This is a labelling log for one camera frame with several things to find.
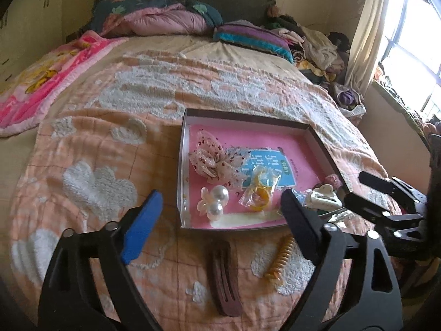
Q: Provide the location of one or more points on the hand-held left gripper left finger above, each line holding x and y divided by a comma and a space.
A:
143, 227

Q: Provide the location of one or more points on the beige bed sheet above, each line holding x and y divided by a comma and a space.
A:
206, 46

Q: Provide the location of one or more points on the pink cartoon blanket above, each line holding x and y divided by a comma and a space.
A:
44, 76

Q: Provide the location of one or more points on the window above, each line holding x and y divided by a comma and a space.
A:
413, 34

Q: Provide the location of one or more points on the clear plastic packet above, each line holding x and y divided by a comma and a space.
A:
341, 216

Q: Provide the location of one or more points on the green windowsill cloth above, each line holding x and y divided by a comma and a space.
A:
413, 117

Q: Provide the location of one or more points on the pearl hair clip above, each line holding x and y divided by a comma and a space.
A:
217, 210

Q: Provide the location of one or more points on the brown hair clip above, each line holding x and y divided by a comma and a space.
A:
220, 282

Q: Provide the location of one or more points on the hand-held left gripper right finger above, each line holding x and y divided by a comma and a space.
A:
303, 224

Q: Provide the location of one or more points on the dotted sheer bow scrunchie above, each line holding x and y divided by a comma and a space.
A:
206, 160

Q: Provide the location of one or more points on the peach quilt with white clouds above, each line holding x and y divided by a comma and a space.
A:
103, 144

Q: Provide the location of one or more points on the cream wardrobe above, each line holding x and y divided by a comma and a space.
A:
20, 24

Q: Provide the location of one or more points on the purple striped pillow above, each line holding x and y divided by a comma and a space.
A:
248, 36

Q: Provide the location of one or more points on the pile of clothes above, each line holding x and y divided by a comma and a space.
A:
320, 48

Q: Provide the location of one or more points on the pink and blue floral duvet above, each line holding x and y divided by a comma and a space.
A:
165, 20

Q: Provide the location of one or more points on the shallow box with pink inside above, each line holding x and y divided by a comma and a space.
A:
303, 151

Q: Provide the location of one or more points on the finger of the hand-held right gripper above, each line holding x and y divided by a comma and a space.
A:
379, 182
365, 208

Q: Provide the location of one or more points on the blue hair accessory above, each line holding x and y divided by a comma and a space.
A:
299, 196

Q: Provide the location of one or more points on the cream curtain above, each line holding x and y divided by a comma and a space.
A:
372, 24

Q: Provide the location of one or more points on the white hair claw clip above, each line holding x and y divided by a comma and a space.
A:
324, 200

